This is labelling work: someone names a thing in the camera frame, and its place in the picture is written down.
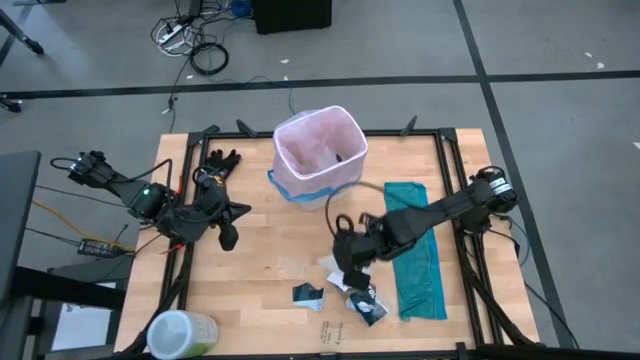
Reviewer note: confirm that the white plastic trash bin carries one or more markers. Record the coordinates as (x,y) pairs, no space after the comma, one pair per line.
(315,204)

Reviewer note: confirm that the black cabinet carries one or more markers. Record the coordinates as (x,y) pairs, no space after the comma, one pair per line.
(290,15)

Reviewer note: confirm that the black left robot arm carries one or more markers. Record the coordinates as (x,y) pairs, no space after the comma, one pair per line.
(125,187)

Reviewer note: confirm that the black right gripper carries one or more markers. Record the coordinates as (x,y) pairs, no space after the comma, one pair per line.
(357,250)

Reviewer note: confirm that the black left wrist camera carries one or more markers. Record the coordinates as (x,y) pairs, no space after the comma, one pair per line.
(212,190)

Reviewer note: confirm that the black caster foot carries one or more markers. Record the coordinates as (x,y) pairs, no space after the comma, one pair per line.
(10,104)

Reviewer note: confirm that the teal trash bag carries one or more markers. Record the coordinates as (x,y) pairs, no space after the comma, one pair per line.
(420,290)

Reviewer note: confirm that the black desk beam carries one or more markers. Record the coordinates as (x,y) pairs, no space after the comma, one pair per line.
(65,290)

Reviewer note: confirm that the dark grey desk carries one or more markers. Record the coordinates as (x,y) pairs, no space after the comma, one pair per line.
(17,210)

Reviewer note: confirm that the white power strip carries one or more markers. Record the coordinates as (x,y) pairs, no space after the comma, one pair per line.
(172,35)

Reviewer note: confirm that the white board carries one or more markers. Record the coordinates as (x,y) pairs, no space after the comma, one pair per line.
(82,327)

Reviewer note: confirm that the white paper scrap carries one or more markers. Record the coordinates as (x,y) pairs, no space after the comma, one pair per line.
(330,156)

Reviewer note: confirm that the black glove yellow trim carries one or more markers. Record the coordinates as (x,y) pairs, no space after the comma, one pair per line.
(227,159)

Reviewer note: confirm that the white green wipes canister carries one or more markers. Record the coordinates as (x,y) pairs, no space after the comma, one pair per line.
(180,335)

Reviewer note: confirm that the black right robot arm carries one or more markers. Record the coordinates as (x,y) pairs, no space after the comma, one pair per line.
(450,205)

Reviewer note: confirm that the black power adapter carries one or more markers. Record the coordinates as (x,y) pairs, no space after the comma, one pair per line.
(97,247)

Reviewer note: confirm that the black tripod leg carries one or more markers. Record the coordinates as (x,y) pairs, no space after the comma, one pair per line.
(22,37)

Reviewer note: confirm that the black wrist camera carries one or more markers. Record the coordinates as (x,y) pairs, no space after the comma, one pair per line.
(212,190)
(372,222)

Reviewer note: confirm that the black white printed wrapper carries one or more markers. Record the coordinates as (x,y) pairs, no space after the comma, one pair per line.
(367,307)

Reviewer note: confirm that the small black white wrapper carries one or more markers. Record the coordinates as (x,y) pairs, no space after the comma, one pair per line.
(306,295)

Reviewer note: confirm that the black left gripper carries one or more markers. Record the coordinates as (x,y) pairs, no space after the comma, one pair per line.
(210,220)

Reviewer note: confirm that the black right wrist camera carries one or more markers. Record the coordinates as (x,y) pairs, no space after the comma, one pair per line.
(372,222)

